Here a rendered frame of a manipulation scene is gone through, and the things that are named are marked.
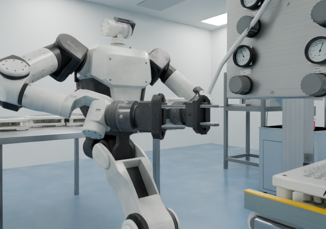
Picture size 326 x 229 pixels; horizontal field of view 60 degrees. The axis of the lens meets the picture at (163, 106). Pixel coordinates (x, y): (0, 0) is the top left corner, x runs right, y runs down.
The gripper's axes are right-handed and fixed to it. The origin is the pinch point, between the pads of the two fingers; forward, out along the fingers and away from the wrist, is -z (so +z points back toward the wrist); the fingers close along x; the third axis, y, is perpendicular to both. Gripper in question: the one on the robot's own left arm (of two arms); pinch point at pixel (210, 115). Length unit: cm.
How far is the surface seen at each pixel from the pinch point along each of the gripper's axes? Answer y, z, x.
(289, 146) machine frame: -10.8, -19.5, 8.0
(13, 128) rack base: 47, 127, 12
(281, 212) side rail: 15.7, -36.6, 14.6
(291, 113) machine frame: -10.9, -20.0, -1.0
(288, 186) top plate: 13.6, -36.5, 10.6
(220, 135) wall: -427, 463, 77
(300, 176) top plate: 10.4, -36.6, 9.2
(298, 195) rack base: 7.5, -34.2, 13.9
